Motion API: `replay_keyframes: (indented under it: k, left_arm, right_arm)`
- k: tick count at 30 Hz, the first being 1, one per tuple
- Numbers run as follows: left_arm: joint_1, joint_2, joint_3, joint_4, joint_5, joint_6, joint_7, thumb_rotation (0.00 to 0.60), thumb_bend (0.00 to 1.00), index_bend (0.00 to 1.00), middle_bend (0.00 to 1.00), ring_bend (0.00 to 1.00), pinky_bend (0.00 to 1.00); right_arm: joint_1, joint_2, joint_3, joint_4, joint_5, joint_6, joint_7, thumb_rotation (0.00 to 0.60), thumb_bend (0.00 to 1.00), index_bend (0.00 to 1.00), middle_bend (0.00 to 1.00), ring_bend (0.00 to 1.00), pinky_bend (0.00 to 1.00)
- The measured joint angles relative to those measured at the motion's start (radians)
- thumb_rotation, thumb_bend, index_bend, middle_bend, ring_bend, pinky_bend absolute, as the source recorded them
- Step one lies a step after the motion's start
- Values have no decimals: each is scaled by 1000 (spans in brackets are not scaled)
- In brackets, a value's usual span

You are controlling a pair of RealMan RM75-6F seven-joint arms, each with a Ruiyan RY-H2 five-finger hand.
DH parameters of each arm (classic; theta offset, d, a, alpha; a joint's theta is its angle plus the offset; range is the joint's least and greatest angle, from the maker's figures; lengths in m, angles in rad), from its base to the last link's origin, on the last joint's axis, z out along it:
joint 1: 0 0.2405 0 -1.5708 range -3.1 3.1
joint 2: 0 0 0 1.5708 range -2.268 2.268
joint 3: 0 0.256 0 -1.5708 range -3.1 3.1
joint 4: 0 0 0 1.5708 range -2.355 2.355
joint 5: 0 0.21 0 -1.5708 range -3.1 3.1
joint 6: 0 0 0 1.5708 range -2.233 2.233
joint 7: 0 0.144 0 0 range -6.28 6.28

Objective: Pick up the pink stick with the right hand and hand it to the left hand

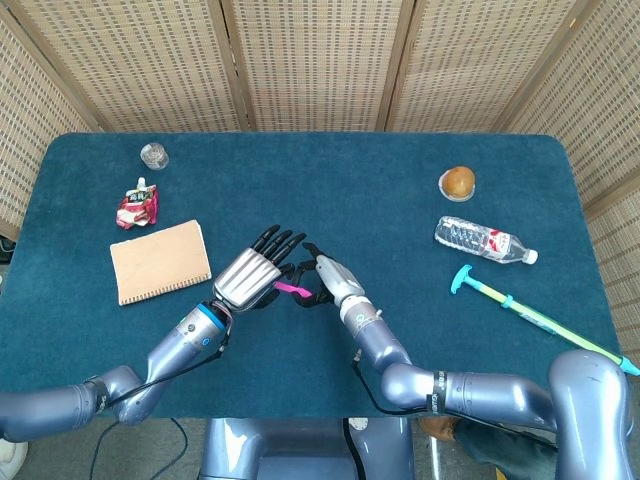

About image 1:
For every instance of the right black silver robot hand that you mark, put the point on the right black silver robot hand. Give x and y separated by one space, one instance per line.
337 280

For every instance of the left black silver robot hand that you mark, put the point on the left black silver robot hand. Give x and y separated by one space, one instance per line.
247 280

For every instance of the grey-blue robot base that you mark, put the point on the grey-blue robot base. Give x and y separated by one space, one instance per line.
280 450

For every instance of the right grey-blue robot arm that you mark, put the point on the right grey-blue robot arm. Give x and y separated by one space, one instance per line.
500 395

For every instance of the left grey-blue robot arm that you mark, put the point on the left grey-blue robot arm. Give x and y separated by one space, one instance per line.
170 345

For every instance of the tan spiral notebook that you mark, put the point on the tan spiral notebook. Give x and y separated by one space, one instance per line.
160 262

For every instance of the blue felt table mat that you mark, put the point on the blue felt table mat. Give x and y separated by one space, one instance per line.
300 175

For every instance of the crumpled red drink pouch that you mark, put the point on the crumpled red drink pouch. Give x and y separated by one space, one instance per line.
137 207

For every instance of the clear plastic water bottle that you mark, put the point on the clear plastic water bottle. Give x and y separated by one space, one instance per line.
475 240

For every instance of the cyan green toy water pump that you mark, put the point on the cyan green toy water pump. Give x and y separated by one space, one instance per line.
482 291

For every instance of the brown bun in clear cup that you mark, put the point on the brown bun in clear cup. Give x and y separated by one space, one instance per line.
457 182

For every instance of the small clear glass jar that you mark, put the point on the small clear glass jar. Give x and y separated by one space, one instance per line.
154 156

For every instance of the brown shoe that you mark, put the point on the brown shoe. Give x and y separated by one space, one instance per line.
437 430

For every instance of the woven bamboo screen panel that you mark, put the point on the woven bamboo screen panel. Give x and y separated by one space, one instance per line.
320 60
600 125
140 60
475 60
30 125

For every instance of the blue jeans leg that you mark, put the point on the blue jeans leg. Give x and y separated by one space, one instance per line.
500 452

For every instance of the white round floor object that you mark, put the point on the white round floor object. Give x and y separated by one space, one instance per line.
12 457

